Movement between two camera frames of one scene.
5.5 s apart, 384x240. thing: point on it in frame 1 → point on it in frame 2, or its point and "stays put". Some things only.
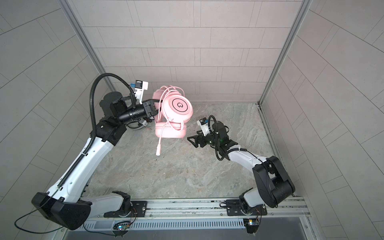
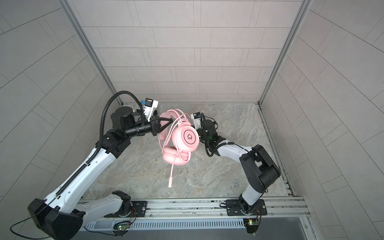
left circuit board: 122,226 stays put
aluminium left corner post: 88,42 stays put
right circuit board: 251,224 stays put
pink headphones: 176,109 → 179,139
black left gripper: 148,108 → 154,128
